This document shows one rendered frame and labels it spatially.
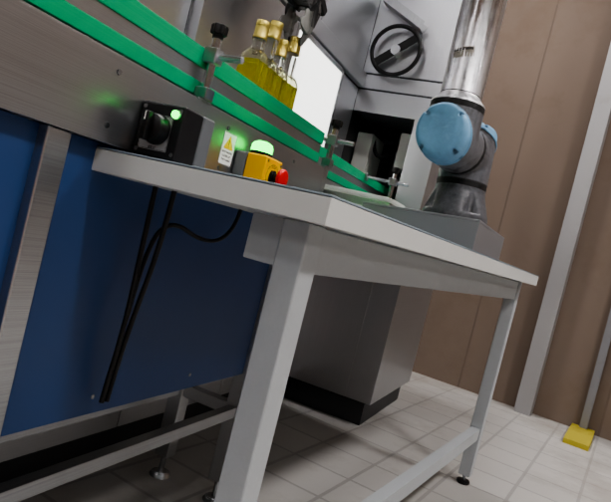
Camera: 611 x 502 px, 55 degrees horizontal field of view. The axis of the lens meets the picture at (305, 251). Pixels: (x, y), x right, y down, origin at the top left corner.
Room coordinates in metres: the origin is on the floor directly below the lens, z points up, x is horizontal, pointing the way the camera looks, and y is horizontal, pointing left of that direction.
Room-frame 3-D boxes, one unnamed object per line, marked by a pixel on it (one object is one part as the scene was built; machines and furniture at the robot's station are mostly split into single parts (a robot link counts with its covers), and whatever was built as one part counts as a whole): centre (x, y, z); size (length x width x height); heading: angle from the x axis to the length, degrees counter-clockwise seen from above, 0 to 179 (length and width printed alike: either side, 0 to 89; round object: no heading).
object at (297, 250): (1.38, -0.33, 0.36); 1.51 x 0.09 x 0.71; 150
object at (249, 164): (1.16, 0.13, 0.79); 0.07 x 0.07 x 0.07; 67
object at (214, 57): (1.01, 0.21, 0.94); 0.07 x 0.04 x 0.13; 67
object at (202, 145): (0.90, 0.23, 0.79); 0.08 x 0.08 x 0.08; 67
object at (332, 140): (1.58, 0.02, 0.95); 0.17 x 0.03 x 0.12; 67
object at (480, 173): (1.39, -0.31, 0.97); 0.13 x 0.12 x 0.14; 148
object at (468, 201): (1.39, -0.32, 0.85); 0.15 x 0.15 x 0.10
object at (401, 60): (2.39, -0.16, 1.49); 0.21 x 0.05 x 0.21; 67
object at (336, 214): (1.71, 0.25, 0.73); 1.58 x 1.52 x 0.04; 150
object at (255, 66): (1.41, 0.23, 0.99); 0.06 x 0.06 x 0.21; 67
